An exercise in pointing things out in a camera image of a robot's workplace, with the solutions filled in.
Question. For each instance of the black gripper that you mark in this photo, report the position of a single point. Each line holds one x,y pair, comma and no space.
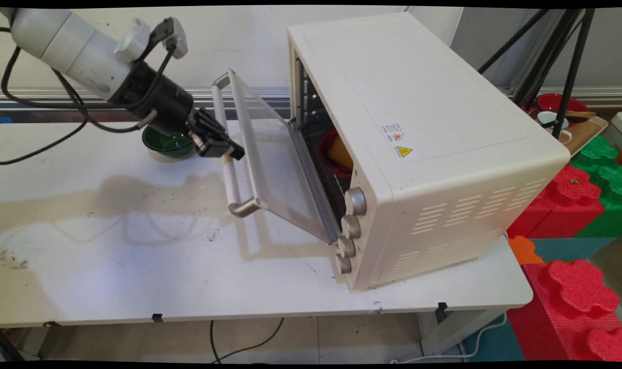
160,102

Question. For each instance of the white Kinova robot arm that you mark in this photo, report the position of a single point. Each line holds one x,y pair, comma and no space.
60,41

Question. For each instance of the dark green bowl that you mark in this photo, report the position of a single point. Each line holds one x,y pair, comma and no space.
167,144

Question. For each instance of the red bowl inside oven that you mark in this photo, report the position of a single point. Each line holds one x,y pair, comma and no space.
325,154

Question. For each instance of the yellow bread piece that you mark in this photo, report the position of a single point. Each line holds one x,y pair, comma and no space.
341,154

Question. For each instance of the metal oven rack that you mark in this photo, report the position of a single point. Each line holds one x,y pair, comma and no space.
337,188

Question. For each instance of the large silver oven knob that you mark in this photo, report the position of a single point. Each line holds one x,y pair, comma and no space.
357,201

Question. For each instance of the white label sticker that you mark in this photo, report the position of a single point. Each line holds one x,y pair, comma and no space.
394,133

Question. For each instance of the small silver oven knob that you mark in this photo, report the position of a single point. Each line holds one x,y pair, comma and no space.
344,264

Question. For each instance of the yellow warning sticker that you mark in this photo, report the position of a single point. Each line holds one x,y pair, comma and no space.
405,151

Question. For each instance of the cream toaster oven body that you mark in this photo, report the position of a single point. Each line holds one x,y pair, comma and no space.
418,102

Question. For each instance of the white table leg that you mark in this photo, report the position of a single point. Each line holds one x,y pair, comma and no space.
454,328

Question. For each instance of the orange foam block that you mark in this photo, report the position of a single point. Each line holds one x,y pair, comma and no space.
525,251

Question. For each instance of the white cup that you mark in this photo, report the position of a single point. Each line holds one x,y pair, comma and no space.
546,119

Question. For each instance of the red bowl on tray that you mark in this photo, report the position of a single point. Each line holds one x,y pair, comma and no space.
549,101

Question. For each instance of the teal foam mat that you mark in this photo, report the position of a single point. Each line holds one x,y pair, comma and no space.
495,343

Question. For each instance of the brown wooden utensil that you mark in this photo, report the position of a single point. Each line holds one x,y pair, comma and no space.
580,115

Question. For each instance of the black tripod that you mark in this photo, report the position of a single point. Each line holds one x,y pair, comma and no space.
575,61

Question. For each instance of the teal foam block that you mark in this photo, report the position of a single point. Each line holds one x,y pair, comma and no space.
567,249

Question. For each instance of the wooden tray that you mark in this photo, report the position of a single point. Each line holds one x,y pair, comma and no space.
587,133

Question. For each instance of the green foam block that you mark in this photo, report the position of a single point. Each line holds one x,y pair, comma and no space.
605,179

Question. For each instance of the large red foam block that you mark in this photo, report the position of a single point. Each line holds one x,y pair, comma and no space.
572,307

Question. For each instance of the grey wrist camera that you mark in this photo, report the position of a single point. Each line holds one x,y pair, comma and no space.
175,38

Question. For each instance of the aluminium wall rail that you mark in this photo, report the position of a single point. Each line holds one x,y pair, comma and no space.
44,110

